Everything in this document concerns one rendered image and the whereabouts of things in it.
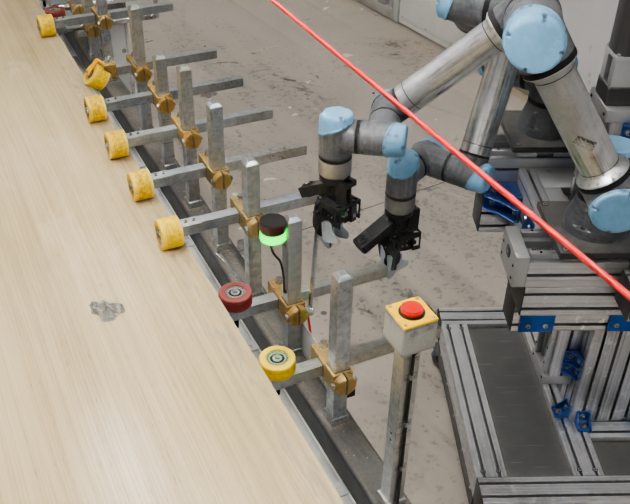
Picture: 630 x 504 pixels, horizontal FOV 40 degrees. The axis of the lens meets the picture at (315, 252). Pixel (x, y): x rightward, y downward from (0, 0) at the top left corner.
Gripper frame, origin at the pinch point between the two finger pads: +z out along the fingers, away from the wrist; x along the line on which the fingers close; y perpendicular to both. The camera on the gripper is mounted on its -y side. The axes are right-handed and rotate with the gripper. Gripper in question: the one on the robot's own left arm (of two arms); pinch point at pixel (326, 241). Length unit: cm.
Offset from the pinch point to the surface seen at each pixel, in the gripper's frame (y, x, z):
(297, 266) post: 1.2, -11.2, 0.9
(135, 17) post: -116, 31, -17
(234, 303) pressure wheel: -6.1, -24.7, 8.3
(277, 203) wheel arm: -23.8, 6.1, 2.5
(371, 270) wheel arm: 4.2, 12.2, 12.9
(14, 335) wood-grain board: -32, -67, 8
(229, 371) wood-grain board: 10.0, -40.4, 8.7
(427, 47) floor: -199, 303, 98
